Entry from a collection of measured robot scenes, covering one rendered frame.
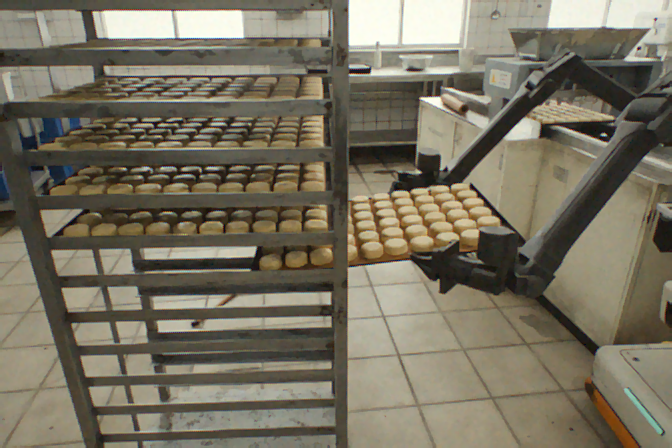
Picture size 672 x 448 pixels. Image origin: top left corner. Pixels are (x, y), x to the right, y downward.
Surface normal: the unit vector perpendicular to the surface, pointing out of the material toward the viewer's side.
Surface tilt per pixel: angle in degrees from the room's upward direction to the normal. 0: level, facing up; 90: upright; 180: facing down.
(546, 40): 115
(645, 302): 90
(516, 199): 90
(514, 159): 90
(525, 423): 0
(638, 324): 90
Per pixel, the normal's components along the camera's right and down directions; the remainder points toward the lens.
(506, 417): 0.00, -0.91
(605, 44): 0.16, 0.75
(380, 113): 0.13, 0.40
